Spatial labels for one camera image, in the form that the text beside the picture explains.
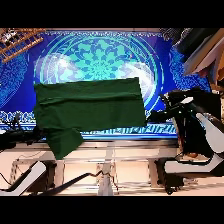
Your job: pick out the silver frame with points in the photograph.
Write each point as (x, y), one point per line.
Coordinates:
(133, 150)

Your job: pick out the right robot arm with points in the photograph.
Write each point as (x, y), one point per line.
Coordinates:
(210, 130)

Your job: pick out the dark green garment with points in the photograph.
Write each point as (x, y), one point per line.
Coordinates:
(90, 106)

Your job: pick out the heap of clothes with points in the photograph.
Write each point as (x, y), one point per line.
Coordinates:
(203, 50)

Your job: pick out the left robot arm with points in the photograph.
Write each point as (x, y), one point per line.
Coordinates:
(30, 174)

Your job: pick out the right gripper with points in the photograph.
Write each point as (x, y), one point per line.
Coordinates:
(157, 117)

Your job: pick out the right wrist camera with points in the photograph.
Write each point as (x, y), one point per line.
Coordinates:
(166, 99)

